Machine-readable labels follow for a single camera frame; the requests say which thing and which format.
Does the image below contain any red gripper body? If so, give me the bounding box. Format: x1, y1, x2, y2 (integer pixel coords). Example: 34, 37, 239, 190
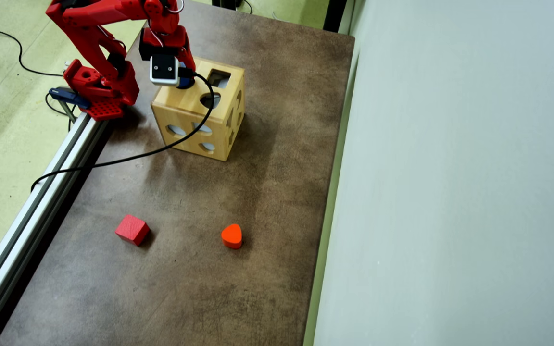
138, 26, 189, 61

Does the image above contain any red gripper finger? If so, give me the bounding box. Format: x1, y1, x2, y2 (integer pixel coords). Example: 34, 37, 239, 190
179, 40, 196, 74

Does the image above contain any wooden shape sorter box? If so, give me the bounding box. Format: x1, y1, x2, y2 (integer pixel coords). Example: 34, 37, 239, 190
151, 57, 246, 162

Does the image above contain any black stand foot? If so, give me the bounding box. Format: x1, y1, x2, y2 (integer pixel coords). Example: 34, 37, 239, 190
211, 0, 254, 14

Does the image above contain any blue clamp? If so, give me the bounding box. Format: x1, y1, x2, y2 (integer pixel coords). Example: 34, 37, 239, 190
48, 86, 91, 110

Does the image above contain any red cube block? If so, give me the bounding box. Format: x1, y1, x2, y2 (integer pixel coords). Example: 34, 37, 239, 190
115, 214, 151, 247

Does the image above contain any orange heart block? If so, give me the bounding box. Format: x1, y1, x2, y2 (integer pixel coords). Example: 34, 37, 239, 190
221, 223, 243, 250

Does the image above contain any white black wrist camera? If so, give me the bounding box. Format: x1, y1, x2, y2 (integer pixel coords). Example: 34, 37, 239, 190
150, 53, 181, 87

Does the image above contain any black camera cable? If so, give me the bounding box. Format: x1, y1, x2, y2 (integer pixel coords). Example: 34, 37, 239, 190
30, 67, 216, 193

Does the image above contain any short black cable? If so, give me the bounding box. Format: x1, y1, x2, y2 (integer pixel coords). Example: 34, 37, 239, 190
45, 93, 75, 132

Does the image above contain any long black floor cable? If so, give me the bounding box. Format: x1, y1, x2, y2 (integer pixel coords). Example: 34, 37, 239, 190
0, 27, 66, 78

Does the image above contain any aluminium profile rail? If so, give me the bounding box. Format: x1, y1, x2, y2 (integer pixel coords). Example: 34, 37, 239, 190
0, 112, 110, 346

